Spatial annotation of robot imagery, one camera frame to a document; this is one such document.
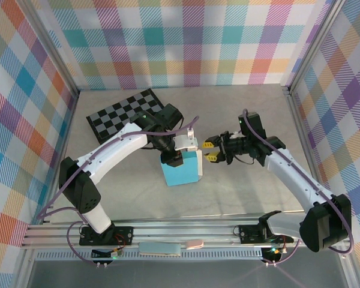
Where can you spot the aluminium left side rail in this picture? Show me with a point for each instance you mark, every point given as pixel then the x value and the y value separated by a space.
pixel 61 156

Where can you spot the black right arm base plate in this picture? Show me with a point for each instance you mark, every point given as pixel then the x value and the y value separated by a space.
pixel 249 232

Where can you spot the aluminium right side rail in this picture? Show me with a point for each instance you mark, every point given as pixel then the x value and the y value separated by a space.
pixel 298 111

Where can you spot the black grey folded chessboard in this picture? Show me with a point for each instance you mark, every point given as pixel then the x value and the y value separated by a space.
pixel 114 117

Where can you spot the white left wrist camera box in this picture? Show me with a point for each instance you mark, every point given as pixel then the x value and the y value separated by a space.
pixel 186 142

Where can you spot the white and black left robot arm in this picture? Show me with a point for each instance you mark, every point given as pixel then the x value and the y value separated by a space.
pixel 117 147

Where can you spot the aluminium right corner post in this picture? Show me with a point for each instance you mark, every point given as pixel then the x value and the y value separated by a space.
pixel 314 45

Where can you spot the blue paper box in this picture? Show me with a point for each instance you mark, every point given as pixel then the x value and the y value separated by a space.
pixel 183 174

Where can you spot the aluminium corner post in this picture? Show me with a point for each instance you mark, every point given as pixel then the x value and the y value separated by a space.
pixel 314 45
pixel 54 51

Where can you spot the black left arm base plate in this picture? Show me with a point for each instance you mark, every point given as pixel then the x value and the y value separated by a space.
pixel 123 234

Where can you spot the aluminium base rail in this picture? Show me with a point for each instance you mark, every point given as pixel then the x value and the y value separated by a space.
pixel 183 232

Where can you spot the aluminium left corner post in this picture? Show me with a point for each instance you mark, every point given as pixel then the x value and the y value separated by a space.
pixel 54 51

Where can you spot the pink oval eraser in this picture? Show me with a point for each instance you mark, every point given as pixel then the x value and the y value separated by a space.
pixel 194 244

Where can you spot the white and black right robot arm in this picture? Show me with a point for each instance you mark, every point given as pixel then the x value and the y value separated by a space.
pixel 288 171

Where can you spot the blue grey sponge pad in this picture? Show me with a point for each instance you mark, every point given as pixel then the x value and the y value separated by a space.
pixel 159 249

